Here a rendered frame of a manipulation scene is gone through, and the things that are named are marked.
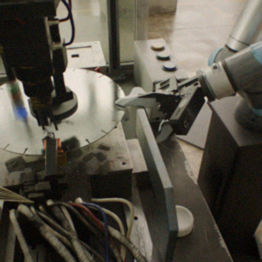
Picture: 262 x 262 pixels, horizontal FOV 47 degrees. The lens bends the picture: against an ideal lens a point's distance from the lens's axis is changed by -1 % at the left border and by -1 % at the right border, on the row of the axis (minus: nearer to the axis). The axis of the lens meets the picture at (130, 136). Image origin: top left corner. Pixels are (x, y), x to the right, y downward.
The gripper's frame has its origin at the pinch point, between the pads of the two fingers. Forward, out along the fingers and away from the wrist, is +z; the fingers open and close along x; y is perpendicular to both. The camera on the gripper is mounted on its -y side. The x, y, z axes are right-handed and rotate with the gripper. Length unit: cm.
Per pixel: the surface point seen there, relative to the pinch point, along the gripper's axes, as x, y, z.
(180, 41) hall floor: -96, 250, 8
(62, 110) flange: 14.1, -3.6, 8.9
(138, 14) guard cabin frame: 8, 50, -6
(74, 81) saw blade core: 13.3, 10.1, 9.1
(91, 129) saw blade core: 9.6, -8.4, 3.6
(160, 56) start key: -2.3, 33.2, -8.3
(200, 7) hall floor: -114, 353, -22
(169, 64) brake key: -3.6, 27.5, -10.3
